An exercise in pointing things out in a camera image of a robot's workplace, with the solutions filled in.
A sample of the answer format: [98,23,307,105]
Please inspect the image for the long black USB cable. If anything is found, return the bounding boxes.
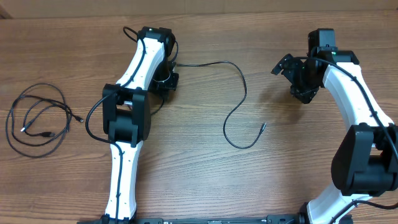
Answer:
[150,60,267,150]

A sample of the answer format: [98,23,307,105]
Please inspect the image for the short black USB cable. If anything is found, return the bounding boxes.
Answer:
[10,95,85,147]

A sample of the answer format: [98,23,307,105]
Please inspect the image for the black USB-A cable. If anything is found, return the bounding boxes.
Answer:
[4,82,73,159]

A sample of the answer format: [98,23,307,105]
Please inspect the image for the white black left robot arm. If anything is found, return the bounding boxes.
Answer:
[101,27,179,223]

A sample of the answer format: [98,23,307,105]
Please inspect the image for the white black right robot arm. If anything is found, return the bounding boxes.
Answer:
[266,28,397,223]

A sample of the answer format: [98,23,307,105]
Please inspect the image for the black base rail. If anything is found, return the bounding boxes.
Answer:
[77,213,354,224]

